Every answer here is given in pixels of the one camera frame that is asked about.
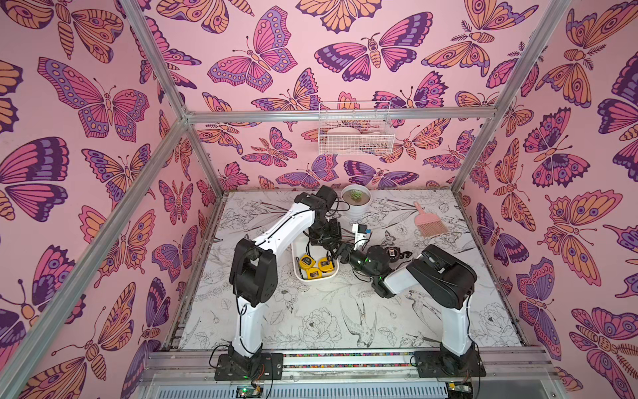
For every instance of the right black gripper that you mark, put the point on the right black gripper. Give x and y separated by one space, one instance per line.
346 250

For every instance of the white wire basket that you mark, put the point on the white wire basket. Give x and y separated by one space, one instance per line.
352 131

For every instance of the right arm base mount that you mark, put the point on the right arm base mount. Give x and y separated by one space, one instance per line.
444 363

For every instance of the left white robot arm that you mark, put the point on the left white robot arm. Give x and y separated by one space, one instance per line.
254 276

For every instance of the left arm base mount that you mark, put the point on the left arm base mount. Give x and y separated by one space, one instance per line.
232 366

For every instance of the black yellow tape measure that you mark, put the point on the black yellow tape measure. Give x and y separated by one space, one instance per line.
306 262

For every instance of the white storage box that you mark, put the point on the white storage box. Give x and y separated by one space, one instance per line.
301 246

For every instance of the pink brush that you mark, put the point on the pink brush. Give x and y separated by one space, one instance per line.
430 225

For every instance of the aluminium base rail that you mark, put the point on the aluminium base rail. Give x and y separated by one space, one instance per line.
512 372

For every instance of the white plant pot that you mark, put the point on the white plant pot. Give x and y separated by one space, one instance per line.
358 198

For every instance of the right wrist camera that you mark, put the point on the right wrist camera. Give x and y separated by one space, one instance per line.
362 235

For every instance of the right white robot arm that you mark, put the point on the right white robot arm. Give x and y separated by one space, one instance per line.
448 280

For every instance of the yellow tape measure with clip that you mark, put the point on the yellow tape measure with clip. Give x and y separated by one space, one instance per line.
326 266

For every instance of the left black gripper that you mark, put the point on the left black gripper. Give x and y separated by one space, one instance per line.
336 234

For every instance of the green circuit board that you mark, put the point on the green circuit board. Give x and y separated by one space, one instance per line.
248 392

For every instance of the small yellow tape measure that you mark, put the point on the small yellow tape measure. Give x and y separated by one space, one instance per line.
314 273

